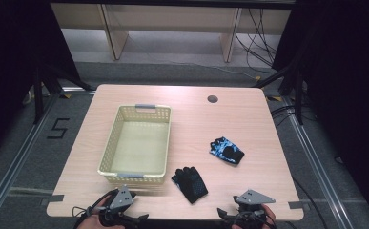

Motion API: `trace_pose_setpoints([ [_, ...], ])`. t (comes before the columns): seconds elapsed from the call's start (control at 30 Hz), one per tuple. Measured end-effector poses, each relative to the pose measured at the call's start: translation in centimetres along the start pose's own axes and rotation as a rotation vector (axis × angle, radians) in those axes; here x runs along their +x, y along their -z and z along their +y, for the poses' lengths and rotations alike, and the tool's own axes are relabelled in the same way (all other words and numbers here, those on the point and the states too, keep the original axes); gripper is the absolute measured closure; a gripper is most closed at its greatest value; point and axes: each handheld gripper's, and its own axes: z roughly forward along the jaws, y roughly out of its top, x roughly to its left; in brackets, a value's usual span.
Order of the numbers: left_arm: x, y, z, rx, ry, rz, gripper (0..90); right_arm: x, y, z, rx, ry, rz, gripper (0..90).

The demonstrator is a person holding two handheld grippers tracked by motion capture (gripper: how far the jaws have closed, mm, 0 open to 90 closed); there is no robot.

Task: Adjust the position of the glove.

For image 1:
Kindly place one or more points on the yellow floor tape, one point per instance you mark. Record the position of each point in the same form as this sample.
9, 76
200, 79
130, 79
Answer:
67, 95
274, 98

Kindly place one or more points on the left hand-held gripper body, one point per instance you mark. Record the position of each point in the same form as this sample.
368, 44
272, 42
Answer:
121, 199

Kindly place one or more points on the grey tape strip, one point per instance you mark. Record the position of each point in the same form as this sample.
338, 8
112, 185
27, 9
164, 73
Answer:
298, 205
53, 199

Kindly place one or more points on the person's right hand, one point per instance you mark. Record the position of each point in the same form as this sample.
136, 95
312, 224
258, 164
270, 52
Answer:
269, 214

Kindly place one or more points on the blue patterned fingerless glove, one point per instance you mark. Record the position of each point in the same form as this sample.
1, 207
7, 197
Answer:
228, 151

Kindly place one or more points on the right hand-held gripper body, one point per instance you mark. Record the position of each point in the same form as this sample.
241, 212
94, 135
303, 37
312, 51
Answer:
252, 200

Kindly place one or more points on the aluminium floor rail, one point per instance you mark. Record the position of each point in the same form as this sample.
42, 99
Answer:
318, 165
16, 159

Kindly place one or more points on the light wooden shelf unit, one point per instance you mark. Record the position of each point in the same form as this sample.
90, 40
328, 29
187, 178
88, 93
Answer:
172, 22

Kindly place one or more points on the person's left hand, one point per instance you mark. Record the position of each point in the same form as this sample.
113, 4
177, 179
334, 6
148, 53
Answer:
88, 223

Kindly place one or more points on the black fingerless glove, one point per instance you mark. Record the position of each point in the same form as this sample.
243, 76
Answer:
190, 184

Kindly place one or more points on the cream plastic basket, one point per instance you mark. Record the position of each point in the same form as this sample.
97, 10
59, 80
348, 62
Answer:
137, 149

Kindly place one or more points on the black metal stand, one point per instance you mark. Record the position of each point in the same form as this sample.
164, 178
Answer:
50, 86
288, 86

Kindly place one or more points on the black curtain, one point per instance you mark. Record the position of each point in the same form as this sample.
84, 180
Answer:
16, 63
341, 79

